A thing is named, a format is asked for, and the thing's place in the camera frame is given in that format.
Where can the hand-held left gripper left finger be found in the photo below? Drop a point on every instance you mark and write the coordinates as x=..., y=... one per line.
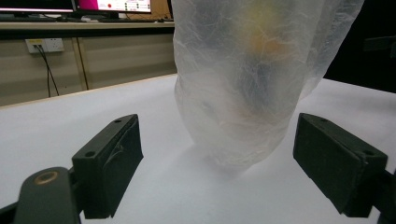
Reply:
x=106, y=168

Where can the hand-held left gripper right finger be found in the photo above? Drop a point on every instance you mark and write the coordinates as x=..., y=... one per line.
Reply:
x=336, y=161

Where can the translucent white plastic bag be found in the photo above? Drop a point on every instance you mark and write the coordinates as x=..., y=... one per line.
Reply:
x=246, y=81

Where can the beige desk with partition panels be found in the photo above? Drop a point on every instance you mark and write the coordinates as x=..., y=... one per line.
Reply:
x=102, y=59

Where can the computer monitor with pink screen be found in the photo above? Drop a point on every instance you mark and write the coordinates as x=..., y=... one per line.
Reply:
x=114, y=6

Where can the dark computer monitor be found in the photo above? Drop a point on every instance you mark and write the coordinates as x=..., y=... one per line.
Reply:
x=36, y=6

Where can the white wall power socket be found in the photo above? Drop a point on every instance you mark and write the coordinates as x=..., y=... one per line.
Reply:
x=45, y=45

